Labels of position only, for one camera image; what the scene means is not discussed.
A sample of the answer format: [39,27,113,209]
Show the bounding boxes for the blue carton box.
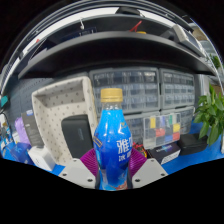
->
[3,142,33,164]

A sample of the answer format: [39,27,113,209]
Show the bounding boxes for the clear organizer box, coloured parts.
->
[143,112,183,150]

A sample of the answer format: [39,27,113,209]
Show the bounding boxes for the black wall shelf unit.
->
[9,6,218,81]

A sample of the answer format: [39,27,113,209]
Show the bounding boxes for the black zip case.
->
[60,114,95,160]

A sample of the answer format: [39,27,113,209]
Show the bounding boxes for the white carton box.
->
[27,144,57,172]

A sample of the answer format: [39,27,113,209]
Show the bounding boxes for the green potted plant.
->
[193,84,224,146]

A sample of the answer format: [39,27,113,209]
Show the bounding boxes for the teal plastic holder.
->
[0,95,9,108]

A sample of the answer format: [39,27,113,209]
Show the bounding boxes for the dark grey flat box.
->
[20,109,44,148]

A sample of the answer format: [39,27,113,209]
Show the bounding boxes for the black hard case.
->
[176,133,209,156]

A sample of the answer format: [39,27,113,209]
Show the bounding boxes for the white dotted storage tray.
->
[31,75,99,167]

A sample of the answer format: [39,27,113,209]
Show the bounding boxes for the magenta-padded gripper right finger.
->
[128,148,169,189]

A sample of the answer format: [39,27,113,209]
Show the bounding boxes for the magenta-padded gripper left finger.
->
[59,148,100,189]

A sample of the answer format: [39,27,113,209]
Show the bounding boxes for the purple plastic bag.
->
[13,116,31,145]

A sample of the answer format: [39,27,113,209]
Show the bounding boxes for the blue drink bottle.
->
[93,87,133,191]

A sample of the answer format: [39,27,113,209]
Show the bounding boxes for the yellow multimeter with leads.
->
[132,142,148,159]

